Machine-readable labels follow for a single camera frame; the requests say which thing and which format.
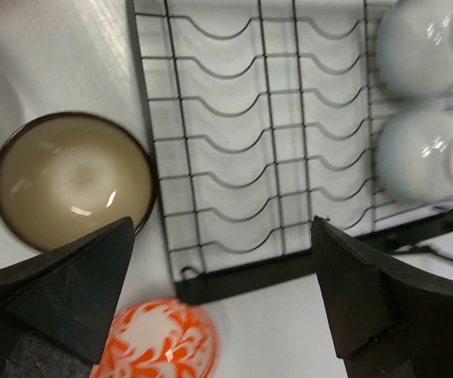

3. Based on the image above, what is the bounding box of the brown beige bowl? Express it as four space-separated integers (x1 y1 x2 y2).
0 112 158 252

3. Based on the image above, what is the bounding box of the orange white patterned bowl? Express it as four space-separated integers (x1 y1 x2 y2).
90 298 221 377

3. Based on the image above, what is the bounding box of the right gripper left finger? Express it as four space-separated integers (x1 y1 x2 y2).
0 217 136 377

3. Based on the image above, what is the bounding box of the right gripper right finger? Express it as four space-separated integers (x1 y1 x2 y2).
311 217 453 377

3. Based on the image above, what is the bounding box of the black wire dish rack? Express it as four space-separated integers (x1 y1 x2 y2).
127 1 453 304

